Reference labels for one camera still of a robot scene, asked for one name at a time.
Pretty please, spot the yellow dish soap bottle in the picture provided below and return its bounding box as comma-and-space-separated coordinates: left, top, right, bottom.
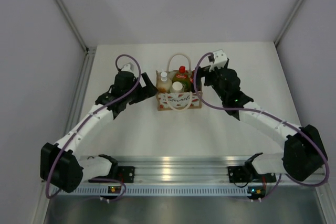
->
172, 66, 191, 92

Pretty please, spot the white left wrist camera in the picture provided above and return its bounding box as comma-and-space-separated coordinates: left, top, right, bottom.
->
121, 62, 134, 73

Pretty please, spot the aluminium mounting rail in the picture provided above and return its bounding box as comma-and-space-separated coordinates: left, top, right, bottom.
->
49, 154, 329, 197

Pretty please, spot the watermelon print canvas bag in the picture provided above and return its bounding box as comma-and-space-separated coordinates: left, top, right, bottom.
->
156, 53, 202, 112

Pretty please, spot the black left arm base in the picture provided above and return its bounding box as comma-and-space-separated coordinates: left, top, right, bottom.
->
117, 166, 135, 183

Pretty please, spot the white cap jar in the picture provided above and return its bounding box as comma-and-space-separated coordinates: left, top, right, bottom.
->
170, 81, 184, 93

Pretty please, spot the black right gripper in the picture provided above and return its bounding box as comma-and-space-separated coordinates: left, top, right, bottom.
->
192, 64, 227, 101

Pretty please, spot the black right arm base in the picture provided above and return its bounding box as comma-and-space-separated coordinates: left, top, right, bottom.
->
227, 166, 252, 188

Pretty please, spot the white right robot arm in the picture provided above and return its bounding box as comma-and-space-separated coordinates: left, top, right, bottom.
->
194, 54, 330, 187

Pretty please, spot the beige pump soap bottle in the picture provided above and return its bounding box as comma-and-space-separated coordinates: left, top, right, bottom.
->
157, 71, 172, 93

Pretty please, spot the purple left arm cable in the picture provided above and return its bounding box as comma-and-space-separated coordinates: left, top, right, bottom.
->
44, 54, 143, 200

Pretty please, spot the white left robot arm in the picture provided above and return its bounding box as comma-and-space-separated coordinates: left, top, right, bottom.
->
40, 70, 158, 193

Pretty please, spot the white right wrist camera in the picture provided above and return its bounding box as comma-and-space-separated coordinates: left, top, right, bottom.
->
208, 49, 228, 72

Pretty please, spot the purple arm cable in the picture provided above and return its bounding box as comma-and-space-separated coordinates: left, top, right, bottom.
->
193, 52, 329, 187
44, 54, 143, 200

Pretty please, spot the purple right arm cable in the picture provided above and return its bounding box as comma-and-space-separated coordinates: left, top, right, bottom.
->
193, 52, 329, 187

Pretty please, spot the dark green red-cap bottle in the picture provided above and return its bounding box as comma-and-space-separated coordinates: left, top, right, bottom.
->
190, 70, 202, 93

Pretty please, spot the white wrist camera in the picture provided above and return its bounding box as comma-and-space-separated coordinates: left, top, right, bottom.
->
208, 49, 228, 72
121, 62, 134, 73

